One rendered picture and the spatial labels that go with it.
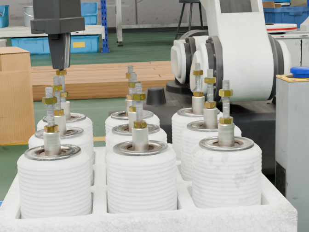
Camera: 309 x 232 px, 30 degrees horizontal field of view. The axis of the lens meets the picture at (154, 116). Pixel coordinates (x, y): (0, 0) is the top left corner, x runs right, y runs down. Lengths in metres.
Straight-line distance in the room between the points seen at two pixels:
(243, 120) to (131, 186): 0.62
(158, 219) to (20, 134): 1.28
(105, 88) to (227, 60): 1.65
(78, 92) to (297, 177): 1.90
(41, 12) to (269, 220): 0.49
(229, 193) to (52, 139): 0.24
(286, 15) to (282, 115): 4.39
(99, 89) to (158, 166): 2.05
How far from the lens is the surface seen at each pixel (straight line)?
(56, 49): 0.99
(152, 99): 1.34
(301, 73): 1.00
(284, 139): 1.00
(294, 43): 2.99
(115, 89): 2.79
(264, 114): 1.35
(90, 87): 2.79
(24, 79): 1.95
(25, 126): 1.97
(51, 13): 0.96
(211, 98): 0.90
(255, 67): 1.19
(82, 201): 0.78
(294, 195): 1.02
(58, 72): 1.00
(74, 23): 0.99
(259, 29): 1.24
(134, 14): 9.19
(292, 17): 5.41
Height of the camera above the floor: 0.45
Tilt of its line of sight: 11 degrees down
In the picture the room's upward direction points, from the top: 2 degrees counter-clockwise
